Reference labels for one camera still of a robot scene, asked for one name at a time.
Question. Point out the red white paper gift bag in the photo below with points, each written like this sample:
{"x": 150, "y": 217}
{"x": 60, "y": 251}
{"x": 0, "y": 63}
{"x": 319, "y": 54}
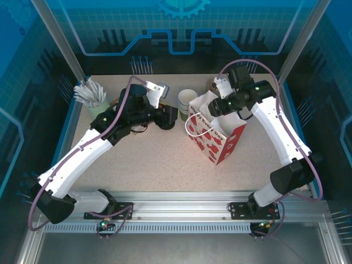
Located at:
{"x": 209, "y": 143}

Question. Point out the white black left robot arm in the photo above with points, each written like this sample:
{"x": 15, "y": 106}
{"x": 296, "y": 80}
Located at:
{"x": 74, "y": 165}

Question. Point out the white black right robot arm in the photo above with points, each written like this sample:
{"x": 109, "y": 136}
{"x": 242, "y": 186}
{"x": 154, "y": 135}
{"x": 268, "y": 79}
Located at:
{"x": 280, "y": 132}

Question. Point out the green paper cups stack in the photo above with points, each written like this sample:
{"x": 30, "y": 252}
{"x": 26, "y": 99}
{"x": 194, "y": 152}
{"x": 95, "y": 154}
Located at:
{"x": 187, "y": 97}

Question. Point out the brown pulp cup carrier stack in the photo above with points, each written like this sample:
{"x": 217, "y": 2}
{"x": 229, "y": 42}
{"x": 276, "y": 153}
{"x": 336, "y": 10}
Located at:
{"x": 211, "y": 83}

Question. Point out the light green holder cup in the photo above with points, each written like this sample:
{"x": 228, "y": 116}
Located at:
{"x": 103, "y": 114}

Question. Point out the white wrapped stir sticks bundle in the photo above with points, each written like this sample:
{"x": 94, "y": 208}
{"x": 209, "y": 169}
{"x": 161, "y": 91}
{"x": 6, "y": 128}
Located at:
{"x": 88, "y": 92}

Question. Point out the small LED connector board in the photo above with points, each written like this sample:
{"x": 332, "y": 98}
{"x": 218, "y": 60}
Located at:
{"x": 104, "y": 224}
{"x": 265, "y": 225}

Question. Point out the aluminium frame post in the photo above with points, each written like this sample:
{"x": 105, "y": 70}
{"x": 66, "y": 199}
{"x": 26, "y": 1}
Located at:
{"x": 299, "y": 41}
{"x": 61, "y": 41}

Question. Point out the aluminium front rail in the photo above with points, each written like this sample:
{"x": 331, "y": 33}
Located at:
{"x": 178, "y": 204}

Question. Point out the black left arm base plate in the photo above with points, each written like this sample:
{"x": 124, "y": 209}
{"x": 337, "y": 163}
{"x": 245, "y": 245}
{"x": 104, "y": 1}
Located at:
{"x": 123, "y": 213}

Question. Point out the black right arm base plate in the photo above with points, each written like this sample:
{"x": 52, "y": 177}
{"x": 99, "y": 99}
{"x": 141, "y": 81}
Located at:
{"x": 236, "y": 211}

